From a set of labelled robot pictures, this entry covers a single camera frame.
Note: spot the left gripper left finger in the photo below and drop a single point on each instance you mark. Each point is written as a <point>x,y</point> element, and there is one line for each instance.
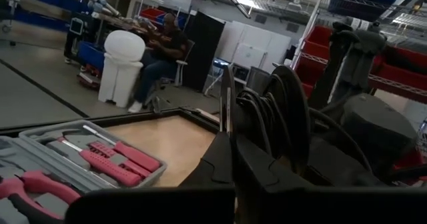
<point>150,207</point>

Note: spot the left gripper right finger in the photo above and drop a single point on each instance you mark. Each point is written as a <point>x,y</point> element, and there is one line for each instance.
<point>317,207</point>

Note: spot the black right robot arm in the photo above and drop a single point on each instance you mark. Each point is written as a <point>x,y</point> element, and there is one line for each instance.
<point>333,67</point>

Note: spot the red shelf bin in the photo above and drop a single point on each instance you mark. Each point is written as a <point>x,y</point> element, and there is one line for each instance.
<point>403,70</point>
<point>317,44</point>

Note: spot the grey plastic tool case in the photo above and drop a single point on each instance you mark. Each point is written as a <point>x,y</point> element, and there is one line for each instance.
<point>33,140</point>

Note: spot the white trash can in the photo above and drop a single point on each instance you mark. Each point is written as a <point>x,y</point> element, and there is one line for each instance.
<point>121,70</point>

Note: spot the office chair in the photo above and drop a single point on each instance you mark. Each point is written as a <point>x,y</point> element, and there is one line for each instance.
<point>181,70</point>

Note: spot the white cabinet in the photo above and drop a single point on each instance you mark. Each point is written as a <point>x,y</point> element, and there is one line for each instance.
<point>253,47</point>

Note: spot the person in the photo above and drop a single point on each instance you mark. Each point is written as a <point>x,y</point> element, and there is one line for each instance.
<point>166,50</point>

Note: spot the blue bin on cart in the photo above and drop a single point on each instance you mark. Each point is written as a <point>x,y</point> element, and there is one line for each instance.
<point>91,55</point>

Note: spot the black partition panel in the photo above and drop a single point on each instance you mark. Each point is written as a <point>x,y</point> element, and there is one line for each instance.
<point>205,50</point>

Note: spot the wooden workbench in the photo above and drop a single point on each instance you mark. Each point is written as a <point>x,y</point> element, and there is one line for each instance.
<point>113,20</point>

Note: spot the red storage bin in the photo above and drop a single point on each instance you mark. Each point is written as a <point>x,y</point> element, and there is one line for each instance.
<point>151,13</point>

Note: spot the white tablet device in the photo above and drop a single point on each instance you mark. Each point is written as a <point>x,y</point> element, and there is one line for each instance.
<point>76,26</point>

